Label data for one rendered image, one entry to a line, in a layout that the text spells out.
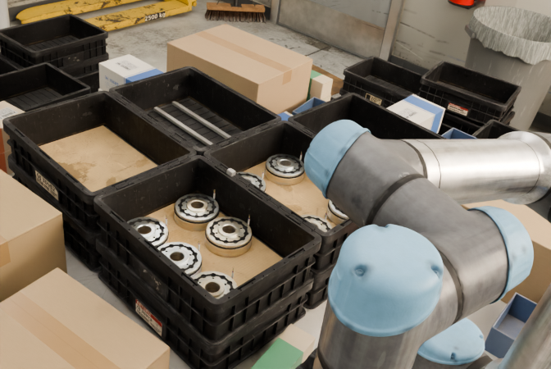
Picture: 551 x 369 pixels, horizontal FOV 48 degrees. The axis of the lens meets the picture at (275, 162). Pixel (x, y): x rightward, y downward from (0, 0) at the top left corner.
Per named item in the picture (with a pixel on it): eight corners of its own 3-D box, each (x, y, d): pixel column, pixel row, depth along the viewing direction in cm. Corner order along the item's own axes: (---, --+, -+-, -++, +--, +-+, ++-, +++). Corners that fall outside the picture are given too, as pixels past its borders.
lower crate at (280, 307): (309, 316, 140) (317, 278, 134) (208, 391, 121) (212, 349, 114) (195, 227, 162) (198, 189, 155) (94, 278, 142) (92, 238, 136)
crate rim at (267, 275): (324, 248, 129) (325, 239, 128) (215, 317, 110) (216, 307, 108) (199, 161, 150) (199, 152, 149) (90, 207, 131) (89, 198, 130)
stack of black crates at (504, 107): (498, 170, 313) (528, 88, 288) (471, 197, 290) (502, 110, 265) (423, 137, 333) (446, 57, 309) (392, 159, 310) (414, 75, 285)
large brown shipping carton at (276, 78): (304, 110, 223) (313, 59, 213) (252, 138, 202) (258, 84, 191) (221, 72, 242) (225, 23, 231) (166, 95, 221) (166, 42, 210)
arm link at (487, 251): (455, 162, 57) (369, 194, 51) (558, 239, 50) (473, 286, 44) (430, 225, 62) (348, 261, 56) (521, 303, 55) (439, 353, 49)
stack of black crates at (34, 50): (75, 95, 327) (70, 12, 302) (112, 116, 312) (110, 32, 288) (5, 119, 299) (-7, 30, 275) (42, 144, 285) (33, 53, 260)
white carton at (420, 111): (407, 118, 208) (413, 93, 203) (438, 132, 202) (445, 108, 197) (373, 136, 195) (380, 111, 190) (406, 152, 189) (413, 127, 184)
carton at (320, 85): (330, 94, 223) (333, 79, 220) (320, 98, 219) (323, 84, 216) (280, 70, 235) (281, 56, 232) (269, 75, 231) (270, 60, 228)
